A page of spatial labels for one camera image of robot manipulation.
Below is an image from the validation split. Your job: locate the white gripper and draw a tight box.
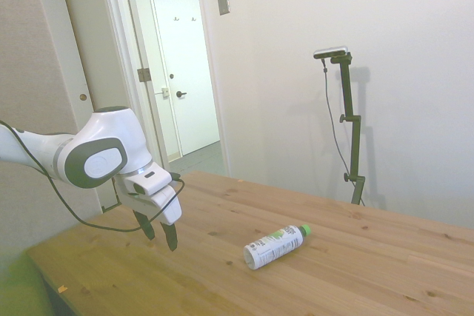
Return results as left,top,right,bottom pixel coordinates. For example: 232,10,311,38
115,165,183,253

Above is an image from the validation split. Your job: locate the white bottle with green cap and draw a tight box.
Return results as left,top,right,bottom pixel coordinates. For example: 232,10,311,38
243,223,312,271

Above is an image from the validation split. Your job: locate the green blurred object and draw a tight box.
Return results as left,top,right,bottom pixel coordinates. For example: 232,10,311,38
0,251,55,316

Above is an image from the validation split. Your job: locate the white closed door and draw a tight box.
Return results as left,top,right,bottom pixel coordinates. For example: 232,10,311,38
147,0,220,164

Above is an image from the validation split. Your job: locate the beige open door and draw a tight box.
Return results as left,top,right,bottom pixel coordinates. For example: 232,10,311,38
55,0,164,217

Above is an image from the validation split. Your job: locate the grey partition panel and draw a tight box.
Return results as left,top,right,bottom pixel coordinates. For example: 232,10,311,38
0,0,104,258

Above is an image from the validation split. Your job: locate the black camera stand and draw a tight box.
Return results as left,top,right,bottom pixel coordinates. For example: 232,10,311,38
330,53,366,206

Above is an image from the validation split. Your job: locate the grey exterior camera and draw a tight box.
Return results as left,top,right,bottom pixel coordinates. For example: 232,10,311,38
313,45,350,60

